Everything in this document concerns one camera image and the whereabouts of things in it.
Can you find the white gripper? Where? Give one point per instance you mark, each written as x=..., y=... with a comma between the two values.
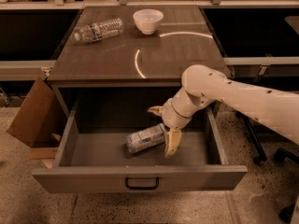
x=171, y=116

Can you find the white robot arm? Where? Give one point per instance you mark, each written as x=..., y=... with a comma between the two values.
x=201, y=86

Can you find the grey drawer cabinet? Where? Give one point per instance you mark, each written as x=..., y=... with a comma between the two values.
x=133, y=59

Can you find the open grey top drawer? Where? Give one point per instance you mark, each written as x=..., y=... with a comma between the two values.
x=93, y=156

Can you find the clear plastic water bottle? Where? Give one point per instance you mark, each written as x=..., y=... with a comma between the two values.
x=98, y=31

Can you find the white plastic bowl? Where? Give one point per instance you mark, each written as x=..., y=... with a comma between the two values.
x=147, y=21

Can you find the brown cardboard box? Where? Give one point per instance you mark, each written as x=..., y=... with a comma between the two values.
x=39, y=118

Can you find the black chair base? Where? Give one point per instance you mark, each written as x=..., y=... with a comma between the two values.
x=280, y=156

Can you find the black drawer handle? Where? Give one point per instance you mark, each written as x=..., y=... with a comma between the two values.
x=142, y=183

